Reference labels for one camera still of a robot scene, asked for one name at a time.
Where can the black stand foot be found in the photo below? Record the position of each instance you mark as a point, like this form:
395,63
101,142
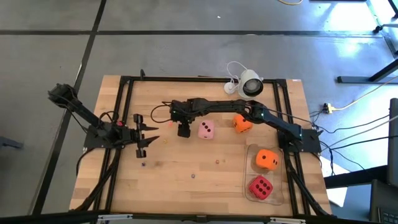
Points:
367,79

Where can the large red foam die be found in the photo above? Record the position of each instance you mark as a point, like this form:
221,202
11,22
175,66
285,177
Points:
260,187

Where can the white round puck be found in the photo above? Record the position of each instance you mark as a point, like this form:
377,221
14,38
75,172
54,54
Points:
230,88

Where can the yellow power plug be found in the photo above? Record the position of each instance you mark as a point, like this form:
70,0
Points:
329,108

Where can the black keyboard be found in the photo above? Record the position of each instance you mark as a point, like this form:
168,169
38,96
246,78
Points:
388,216

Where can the black legged desk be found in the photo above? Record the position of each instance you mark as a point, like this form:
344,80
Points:
393,140

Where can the large pink foam die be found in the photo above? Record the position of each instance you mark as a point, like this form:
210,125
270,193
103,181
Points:
206,129

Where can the silver aluminium profile bar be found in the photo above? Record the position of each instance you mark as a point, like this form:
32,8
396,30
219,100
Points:
287,220
115,217

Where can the large orange foam die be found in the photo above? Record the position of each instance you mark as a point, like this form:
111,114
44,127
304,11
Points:
242,123
266,159

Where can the clear plastic tray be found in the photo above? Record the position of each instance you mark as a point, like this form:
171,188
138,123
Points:
279,186

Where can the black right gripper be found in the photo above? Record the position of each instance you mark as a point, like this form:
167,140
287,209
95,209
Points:
182,112

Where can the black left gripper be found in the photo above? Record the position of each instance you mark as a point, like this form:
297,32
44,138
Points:
129,136

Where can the black aluminium table frame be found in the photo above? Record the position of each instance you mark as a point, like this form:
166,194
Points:
202,79

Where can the white round camera device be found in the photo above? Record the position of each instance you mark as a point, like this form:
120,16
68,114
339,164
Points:
250,84

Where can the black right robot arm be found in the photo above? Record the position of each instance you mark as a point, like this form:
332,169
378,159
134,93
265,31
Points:
273,119

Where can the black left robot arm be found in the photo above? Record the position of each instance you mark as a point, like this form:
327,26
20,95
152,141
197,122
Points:
81,109

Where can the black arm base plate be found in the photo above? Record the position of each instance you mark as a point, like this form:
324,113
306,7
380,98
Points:
93,140
311,141

